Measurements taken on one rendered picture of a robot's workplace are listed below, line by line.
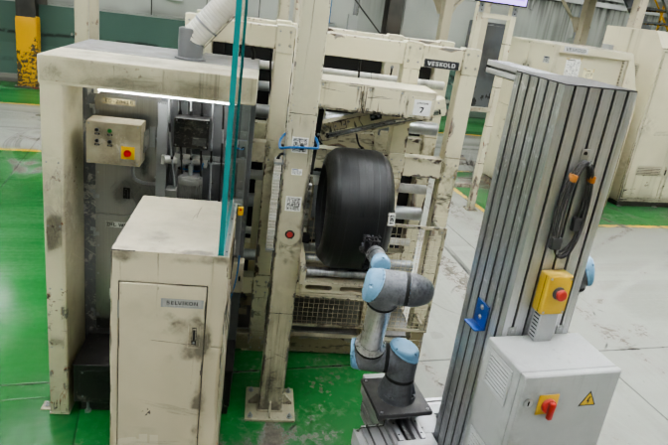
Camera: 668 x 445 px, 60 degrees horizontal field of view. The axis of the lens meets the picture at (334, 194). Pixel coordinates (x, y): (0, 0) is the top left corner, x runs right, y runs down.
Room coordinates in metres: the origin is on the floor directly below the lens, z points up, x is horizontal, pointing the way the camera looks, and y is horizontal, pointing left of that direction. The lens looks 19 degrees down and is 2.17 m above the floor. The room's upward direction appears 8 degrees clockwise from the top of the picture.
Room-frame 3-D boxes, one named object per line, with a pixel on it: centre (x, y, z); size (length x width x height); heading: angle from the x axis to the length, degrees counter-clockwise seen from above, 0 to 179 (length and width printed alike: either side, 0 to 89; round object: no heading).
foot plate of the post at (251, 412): (2.66, 0.20, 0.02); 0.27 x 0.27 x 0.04; 9
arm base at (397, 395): (1.94, -0.35, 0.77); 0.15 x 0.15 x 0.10
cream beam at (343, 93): (3.03, -0.13, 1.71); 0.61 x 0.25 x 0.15; 99
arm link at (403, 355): (1.94, -0.34, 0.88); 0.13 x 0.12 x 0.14; 90
